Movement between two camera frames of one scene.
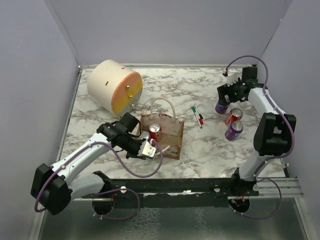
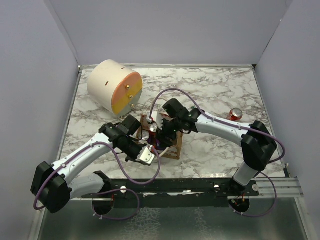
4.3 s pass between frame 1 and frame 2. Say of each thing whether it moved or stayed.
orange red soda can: stayed
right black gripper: moved
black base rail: stayed
